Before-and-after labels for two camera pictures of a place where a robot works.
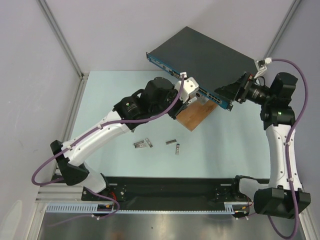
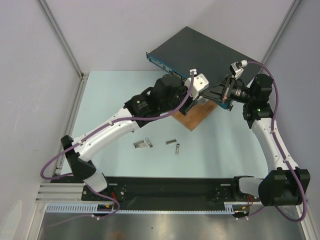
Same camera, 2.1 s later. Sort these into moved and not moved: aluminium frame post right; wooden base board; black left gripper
Moved: black left gripper
Not moved: wooden base board; aluminium frame post right
